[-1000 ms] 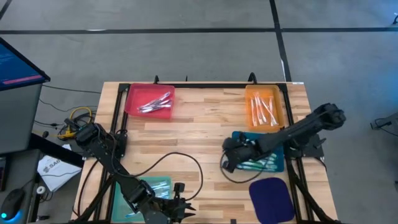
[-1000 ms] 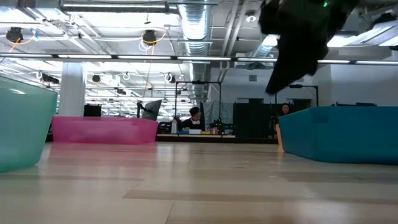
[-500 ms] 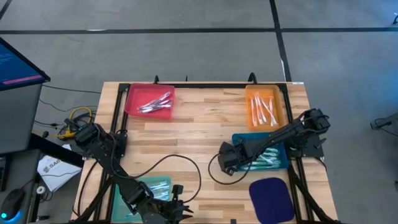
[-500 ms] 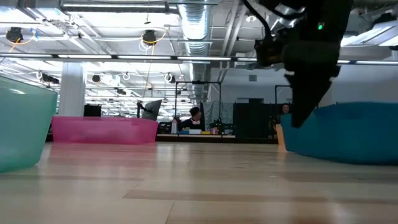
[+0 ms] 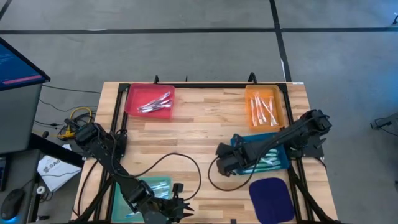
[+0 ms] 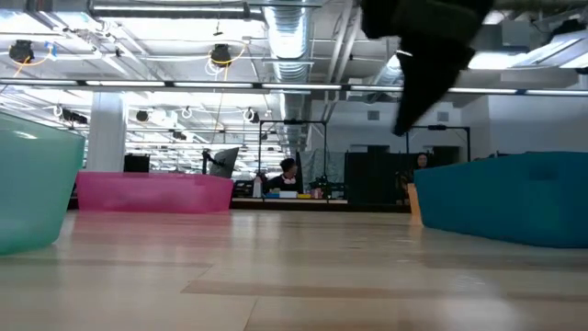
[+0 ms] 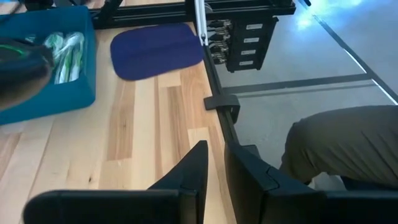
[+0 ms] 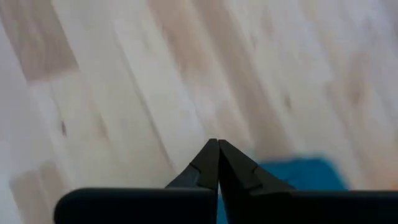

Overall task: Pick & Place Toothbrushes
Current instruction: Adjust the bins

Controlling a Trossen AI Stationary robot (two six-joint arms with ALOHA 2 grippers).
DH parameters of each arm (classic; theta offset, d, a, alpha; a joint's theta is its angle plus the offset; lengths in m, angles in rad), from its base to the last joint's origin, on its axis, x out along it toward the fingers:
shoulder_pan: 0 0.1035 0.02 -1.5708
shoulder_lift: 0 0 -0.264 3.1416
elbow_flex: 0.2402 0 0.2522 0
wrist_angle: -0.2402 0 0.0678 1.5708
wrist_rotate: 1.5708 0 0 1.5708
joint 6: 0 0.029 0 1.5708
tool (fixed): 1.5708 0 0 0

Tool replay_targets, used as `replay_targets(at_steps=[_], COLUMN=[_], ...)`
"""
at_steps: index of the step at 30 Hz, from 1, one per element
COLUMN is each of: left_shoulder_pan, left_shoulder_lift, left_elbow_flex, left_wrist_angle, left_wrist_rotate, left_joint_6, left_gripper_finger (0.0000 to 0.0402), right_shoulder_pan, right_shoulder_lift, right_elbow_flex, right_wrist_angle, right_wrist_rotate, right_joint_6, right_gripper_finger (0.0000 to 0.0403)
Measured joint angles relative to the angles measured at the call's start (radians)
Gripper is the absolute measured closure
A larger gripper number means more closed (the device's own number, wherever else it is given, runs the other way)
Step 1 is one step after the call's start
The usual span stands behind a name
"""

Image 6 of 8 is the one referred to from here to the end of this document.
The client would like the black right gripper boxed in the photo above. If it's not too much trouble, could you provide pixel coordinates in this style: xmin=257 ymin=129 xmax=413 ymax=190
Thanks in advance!
xmin=360 ymin=0 xmax=495 ymax=137

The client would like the teal blue plastic bin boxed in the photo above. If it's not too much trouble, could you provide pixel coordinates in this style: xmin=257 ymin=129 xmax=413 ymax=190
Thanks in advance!
xmin=413 ymin=151 xmax=588 ymax=249

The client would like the green translucent plastic bin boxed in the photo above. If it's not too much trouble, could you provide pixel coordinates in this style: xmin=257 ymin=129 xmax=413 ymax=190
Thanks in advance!
xmin=0 ymin=112 xmax=87 ymax=257

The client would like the person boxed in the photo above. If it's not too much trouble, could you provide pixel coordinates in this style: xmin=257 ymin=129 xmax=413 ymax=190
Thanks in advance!
xmin=397 ymin=153 xmax=431 ymax=203
xmin=264 ymin=157 xmax=304 ymax=194

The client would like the black partition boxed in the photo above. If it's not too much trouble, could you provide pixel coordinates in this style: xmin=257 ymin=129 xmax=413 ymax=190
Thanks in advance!
xmin=344 ymin=145 xmax=460 ymax=213

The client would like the orange translucent plastic bin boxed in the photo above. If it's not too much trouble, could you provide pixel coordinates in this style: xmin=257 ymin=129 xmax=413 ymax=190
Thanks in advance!
xmin=407 ymin=182 xmax=424 ymax=226

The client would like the grey tilted monitor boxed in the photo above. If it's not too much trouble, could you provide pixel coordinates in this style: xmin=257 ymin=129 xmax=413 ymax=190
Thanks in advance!
xmin=209 ymin=146 xmax=241 ymax=180

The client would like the red translucent plastic bin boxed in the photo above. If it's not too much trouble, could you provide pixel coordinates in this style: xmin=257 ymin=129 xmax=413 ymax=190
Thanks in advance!
xmin=75 ymin=170 xmax=234 ymax=215

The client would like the black background box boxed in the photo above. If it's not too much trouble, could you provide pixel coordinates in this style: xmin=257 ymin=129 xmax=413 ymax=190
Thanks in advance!
xmin=123 ymin=154 xmax=152 ymax=174

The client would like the white room column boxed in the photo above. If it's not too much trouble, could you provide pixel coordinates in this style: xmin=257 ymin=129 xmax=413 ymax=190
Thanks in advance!
xmin=86 ymin=91 xmax=129 ymax=174

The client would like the silver ventilation duct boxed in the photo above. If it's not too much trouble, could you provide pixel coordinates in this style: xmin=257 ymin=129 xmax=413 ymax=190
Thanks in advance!
xmin=367 ymin=45 xmax=406 ymax=88
xmin=262 ymin=0 xmax=323 ymax=153

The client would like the black gantry frame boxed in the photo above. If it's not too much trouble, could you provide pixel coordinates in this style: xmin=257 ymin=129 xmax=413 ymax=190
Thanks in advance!
xmin=405 ymin=124 xmax=472 ymax=162
xmin=257 ymin=119 xmax=328 ymax=203

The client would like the black ceiling cable reel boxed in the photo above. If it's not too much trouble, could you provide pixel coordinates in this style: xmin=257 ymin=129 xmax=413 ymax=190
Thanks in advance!
xmin=8 ymin=40 xmax=36 ymax=63
xmin=209 ymin=43 xmax=233 ymax=68

